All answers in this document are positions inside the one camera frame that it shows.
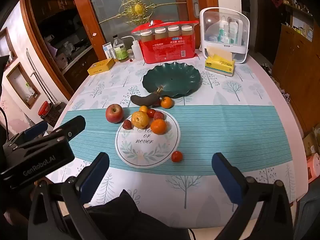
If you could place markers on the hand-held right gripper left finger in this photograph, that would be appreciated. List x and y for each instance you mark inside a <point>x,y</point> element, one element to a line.
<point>93,177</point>

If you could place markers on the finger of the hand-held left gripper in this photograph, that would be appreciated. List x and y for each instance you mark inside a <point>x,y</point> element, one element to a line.
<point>36,130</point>
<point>72,127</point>

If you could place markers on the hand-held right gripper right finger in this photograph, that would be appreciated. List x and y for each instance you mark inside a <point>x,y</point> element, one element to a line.
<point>226,177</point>

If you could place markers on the red apple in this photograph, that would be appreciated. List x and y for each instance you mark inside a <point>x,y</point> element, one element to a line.
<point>114,113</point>

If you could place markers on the red-orange tomato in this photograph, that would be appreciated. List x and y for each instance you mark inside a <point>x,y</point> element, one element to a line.
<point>177,156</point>

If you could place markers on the brownish red lychee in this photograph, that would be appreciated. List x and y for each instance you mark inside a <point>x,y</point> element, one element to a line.
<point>126,125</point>
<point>159,115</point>

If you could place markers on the small yellow-orange fruit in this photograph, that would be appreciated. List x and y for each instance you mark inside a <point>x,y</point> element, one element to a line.
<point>143,108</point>

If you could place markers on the dark brown overripe banana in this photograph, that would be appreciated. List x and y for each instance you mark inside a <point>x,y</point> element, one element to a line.
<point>142,100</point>

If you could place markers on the orange mandarin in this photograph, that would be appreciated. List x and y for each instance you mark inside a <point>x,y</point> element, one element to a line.
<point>166,102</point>
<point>158,126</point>

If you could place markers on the dark green scalloped plate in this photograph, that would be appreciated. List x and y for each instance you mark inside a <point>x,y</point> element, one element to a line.
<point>172,77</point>

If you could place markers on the red canister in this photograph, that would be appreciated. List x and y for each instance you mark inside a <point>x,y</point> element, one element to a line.
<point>44,108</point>

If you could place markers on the round white leaf-print placemat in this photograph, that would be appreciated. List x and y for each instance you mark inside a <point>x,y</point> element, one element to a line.
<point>145,152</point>

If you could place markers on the flat yellow cardboard box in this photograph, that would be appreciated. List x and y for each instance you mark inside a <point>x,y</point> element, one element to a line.
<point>100,66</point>

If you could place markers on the large yellow fruit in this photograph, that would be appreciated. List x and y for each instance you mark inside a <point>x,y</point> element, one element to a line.
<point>140,120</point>

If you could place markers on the small red cherry tomato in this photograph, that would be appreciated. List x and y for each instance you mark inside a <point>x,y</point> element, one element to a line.
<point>151,113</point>

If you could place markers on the small metal can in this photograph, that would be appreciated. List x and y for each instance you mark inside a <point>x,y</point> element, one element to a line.
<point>113,55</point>

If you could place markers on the white and blue carton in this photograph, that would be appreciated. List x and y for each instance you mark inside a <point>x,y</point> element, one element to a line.
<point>107,48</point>

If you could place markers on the pink appliance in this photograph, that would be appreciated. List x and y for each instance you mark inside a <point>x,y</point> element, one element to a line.
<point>313,166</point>

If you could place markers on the green label glass bottle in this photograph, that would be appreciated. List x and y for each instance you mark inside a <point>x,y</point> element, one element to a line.
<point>120,52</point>

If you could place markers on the small glass jar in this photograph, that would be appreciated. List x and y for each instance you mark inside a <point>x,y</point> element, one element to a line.
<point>130,55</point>

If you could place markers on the white plastic wash bottle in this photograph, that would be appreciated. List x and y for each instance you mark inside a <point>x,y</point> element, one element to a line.
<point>136,51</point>

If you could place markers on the yellow tissue box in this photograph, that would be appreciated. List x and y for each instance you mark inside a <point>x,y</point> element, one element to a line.
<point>220,66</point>

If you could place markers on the brown paper cup stack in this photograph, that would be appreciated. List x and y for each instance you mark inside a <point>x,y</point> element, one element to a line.
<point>146,36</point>
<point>188,31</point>
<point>160,33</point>
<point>174,32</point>

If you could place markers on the red paper cup package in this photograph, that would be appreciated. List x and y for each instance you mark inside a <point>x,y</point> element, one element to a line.
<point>165,51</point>

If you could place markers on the white sterilizer appliance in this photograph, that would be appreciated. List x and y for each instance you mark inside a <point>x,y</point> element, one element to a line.
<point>207,52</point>

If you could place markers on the wooden cabinet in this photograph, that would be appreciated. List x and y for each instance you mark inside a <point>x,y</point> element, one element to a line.
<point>292,62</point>

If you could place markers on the golden scrollwork door ornament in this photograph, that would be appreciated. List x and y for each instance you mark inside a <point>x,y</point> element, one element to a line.
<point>137,8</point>

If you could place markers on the teal label bottle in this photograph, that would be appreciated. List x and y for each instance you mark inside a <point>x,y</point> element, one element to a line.
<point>223,30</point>

